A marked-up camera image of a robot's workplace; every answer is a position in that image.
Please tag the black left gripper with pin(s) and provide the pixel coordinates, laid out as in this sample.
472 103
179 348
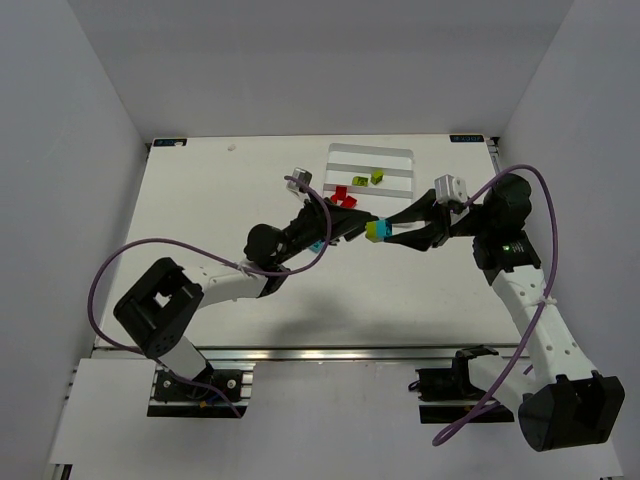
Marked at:
320 220

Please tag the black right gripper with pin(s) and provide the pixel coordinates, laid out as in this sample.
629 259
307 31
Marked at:
441 223

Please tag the red lego brick small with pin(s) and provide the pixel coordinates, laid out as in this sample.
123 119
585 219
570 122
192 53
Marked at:
341 192

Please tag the green lego brick square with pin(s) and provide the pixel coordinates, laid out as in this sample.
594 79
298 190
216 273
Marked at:
377 176

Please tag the small teal lego brick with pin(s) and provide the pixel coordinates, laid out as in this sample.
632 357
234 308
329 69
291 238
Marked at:
384 229

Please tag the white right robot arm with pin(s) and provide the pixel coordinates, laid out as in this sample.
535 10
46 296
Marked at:
555 393

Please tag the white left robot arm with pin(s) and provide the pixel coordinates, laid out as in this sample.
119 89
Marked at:
158 308

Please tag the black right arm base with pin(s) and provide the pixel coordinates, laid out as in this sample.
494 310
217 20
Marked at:
451 383

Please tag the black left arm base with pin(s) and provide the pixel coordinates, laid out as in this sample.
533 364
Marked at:
169 387

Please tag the blue lego brick long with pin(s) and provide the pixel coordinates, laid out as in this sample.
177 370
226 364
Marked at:
317 246

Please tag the white three-compartment tray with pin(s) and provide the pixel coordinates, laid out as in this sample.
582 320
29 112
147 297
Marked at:
392 195

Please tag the blue label right corner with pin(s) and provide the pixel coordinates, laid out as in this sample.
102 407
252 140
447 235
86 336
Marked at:
466 138

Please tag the blue label corner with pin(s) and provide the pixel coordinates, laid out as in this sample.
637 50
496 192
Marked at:
466 138
169 142

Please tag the blue label left corner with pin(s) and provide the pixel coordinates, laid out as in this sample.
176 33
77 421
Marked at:
169 142

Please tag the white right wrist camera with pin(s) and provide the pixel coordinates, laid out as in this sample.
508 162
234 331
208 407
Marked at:
449 188

